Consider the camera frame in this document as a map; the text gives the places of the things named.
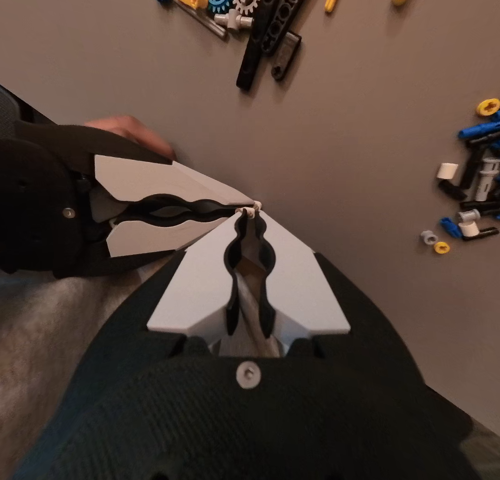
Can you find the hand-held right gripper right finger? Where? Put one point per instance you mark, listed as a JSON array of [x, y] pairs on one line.
[[304, 292]]

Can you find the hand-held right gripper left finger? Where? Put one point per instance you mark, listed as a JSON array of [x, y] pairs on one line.
[[195, 292]]

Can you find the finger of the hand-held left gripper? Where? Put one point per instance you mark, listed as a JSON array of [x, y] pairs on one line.
[[148, 237], [156, 179]]

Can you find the pile of small lego pins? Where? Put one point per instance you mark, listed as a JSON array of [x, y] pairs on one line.
[[484, 175]]

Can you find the person's left hand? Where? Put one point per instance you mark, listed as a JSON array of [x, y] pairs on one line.
[[136, 134]]

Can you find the person in grey hoodie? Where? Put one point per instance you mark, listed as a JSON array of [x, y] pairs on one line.
[[39, 351]]

